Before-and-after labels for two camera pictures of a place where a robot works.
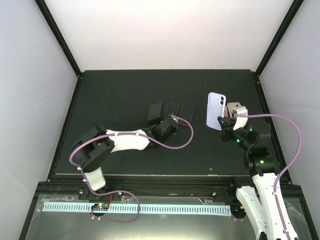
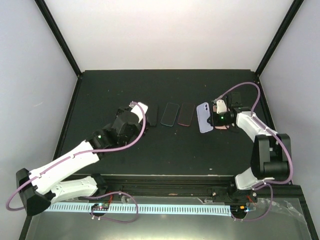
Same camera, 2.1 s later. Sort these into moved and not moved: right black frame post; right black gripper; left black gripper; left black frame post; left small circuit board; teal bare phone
Moved: right black gripper; left black gripper
Not moved: left black frame post; teal bare phone; left small circuit board; right black frame post
